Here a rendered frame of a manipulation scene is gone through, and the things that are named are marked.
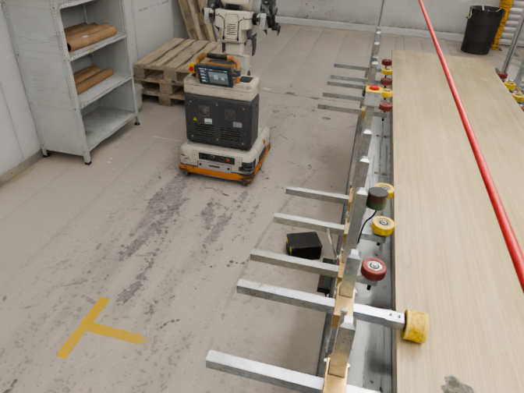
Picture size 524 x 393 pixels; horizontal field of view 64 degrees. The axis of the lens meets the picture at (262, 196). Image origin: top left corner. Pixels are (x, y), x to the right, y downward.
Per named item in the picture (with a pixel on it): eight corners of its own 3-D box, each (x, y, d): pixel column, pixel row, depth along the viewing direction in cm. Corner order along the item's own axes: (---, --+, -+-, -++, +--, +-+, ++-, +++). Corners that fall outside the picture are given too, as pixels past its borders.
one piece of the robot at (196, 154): (241, 168, 328) (242, 158, 324) (192, 159, 336) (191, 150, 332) (242, 166, 330) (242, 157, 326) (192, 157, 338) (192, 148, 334)
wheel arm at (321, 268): (249, 262, 148) (249, 253, 145) (252, 256, 150) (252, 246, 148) (375, 288, 140) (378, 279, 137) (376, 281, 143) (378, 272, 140)
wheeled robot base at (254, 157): (252, 185, 335) (253, 158, 322) (178, 172, 347) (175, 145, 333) (271, 149, 390) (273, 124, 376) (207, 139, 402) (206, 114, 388)
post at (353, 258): (323, 367, 135) (347, 254, 108) (325, 358, 138) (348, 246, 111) (334, 369, 134) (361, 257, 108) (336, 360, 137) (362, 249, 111)
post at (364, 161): (340, 260, 175) (359, 158, 148) (341, 255, 177) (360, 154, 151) (348, 262, 174) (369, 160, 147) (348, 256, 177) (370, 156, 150)
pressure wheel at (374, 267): (355, 295, 140) (361, 270, 134) (357, 278, 147) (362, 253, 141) (380, 300, 139) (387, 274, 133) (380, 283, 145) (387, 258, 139)
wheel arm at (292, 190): (285, 196, 190) (285, 187, 187) (286, 192, 192) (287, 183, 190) (384, 213, 182) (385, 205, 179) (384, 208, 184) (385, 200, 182)
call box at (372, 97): (362, 107, 188) (366, 90, 184) (363, 101, 194) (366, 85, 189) (378, 108, 187) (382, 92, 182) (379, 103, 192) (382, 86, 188)
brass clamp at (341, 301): (328, 326, 114) (331, 313, 111) (334, 290, 125) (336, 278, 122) (352, 331, 113) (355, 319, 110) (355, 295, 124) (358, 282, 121)
